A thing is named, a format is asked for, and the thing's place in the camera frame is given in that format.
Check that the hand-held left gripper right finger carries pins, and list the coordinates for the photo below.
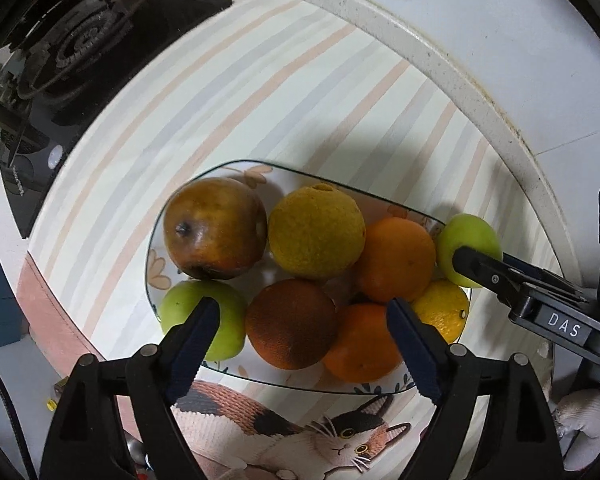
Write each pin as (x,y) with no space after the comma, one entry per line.
(415,350)

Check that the cat print mat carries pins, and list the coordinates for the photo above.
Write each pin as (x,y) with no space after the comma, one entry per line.
(280,430)

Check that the black gas stove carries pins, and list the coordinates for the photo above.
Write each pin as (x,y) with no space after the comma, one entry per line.
(80,50)

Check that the green apple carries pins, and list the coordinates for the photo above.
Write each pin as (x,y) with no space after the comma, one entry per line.
(230,320)
(467,237)

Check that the brown apple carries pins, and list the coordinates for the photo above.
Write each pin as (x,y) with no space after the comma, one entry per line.
(212,227)

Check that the floral oval plate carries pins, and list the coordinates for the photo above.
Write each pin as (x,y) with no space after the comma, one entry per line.
(260,365)

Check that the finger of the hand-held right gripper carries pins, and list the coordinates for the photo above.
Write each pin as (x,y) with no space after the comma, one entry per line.
(545,279)
(485,275)

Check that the person's right forearm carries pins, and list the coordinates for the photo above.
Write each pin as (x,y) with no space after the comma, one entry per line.
(587,425)

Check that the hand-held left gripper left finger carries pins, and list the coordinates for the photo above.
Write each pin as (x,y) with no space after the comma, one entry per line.
(195,350)

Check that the yellow citrus fruit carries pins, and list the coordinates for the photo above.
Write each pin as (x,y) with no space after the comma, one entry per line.
(445,317)
(315,232)

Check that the dark brownish orange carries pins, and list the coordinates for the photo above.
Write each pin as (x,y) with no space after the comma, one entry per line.
(290,322)

